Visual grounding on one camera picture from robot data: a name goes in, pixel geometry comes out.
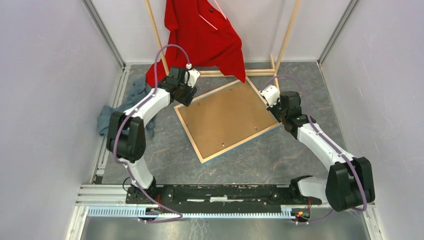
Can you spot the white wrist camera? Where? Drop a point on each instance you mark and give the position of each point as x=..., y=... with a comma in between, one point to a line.
x=271, y=94
x=192, y=75

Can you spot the red shirt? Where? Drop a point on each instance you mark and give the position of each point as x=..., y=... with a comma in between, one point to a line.
x=192, y=41

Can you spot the blue picture frame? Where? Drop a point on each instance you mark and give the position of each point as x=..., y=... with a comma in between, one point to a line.
x=225, y=118

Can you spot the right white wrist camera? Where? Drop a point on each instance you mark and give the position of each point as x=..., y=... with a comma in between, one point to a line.
x=271, y=94

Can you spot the white cable duct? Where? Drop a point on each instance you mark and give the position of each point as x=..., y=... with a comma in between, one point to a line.
x=146, y=213

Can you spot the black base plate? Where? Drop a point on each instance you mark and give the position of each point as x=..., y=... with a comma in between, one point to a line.
x=219, y=198

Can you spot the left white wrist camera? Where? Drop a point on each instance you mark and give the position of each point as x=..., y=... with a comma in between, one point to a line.
x=192, y=75

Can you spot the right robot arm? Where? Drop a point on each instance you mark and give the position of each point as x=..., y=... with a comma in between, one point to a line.
x=349, y=183

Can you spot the pink clothes hanger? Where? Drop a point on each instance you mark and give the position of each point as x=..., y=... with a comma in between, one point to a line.
x=211, y=13

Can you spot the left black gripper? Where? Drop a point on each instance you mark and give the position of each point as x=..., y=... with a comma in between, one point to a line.
x=186, y=100

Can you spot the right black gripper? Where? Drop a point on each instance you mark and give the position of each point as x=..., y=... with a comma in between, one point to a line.
x=272, y=110

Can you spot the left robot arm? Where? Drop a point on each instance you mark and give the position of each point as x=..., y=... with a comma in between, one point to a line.
x=126, y=138

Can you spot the grey-blue cloth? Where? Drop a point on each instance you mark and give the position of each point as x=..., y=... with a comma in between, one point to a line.
x=137, y=92

